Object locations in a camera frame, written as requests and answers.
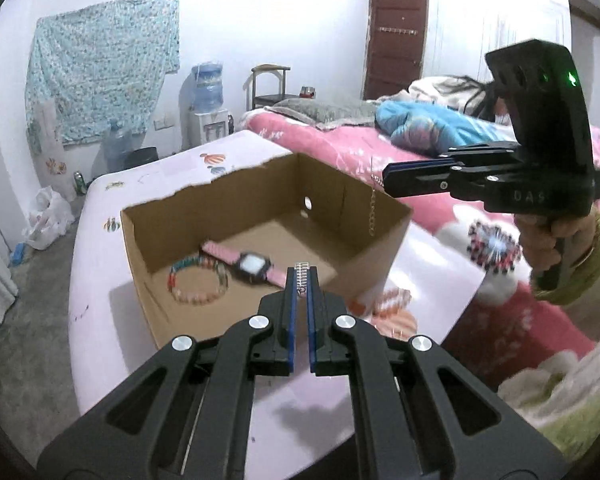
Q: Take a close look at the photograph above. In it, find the pink floral bed blanket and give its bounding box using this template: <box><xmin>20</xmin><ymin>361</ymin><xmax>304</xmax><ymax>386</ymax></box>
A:
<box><xmin>238</xmin><ymin>110</ymin><xmax>595</xmax><ymax>387</ymax></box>

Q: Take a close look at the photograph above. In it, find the brown cardboard box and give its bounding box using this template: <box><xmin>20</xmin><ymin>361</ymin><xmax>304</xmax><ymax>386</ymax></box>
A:
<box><xmin>121</xmin><ymin>154</ymin><xmax>412</xmax><ymax>347</ymax></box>

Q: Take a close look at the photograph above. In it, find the white water dispenser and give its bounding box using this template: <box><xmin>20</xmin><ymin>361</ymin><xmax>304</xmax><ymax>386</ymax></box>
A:
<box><xmin>187</xmin><ymin>110</ymin><xmax>230</xmax><ymax>148</ymax></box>

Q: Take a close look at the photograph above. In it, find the grey fuzzy blanket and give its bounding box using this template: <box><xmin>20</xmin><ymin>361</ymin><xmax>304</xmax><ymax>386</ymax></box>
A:
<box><xmin>266</xmin><ymin>98</ymin><xmax>377</xmax><ymax>131</ymax></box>

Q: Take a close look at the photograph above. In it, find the pink orange bead bracelet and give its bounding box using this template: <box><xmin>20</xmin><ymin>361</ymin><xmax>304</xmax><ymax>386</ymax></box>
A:
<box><xmin>364</xmin><ymin>286</ymin><xmax>414</xmax><ymax>319</ymax></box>

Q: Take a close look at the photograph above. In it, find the brown wooden door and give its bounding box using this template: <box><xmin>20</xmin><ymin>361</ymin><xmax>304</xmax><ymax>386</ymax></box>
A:
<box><xmin>363</xmin><ymin>0</ymin><xmax>428</xmax><ymax>100</ymax></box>

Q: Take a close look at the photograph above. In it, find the wooden chair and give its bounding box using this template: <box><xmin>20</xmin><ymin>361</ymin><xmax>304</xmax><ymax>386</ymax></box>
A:
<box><xmin>249</xmin><ymin>63</ymin><xmax>296</xmax><ymax>110</ymax></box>

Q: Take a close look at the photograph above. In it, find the pink strap smart watch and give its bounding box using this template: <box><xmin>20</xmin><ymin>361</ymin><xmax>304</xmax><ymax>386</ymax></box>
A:
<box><xmin>200</xmin><ymin>240</ymin><xmax>287</xmax><ymax>289</ymax></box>

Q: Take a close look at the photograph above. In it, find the right hand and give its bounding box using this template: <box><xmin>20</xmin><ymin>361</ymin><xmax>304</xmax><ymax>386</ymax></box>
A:
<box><xmin>514</xmin><ymin>206</ymin><xmax>600</xmax><ymax>278</ymax></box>

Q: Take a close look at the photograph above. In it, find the teal floral wall cloth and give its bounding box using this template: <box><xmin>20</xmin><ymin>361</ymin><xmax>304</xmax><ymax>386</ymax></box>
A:
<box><xmin>24</xmin><ymin>0</ymin><xmax>180</xmax><ymax>154</ymax></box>

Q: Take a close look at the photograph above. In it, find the white plastic bag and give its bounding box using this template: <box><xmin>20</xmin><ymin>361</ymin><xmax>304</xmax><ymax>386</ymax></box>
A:
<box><xmin>23</xmin><ymin>186</ymin><xmax>76</xmax><ymax>250</ymax></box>

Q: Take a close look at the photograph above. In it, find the green drink can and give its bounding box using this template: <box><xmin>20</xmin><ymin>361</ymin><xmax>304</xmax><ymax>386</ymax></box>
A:
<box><xmin>73</xmin><ymin>171</ymin><xmax>87</xmax><ymax>196</ymax></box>

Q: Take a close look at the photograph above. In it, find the empty clear water bottle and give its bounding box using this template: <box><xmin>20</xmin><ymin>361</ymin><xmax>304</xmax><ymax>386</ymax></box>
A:
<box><xmin>102</xmin><ymin>119</ymin><xmax>133</xmax><ymax>172</ymax></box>

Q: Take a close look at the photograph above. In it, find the blue patterned pillow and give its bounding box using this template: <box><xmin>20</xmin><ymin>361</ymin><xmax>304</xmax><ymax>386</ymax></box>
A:
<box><xmin>375</xmin><ymin>101</ymin><xmax>516</xmax><ymax>157</ymax></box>

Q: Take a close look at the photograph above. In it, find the multicolour bead bracelet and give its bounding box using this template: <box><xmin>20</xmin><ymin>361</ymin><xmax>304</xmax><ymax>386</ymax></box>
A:
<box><xmin>166</xmin><ymin>253</ymin><xmax>231</xmax><ymax>306</ymax></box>

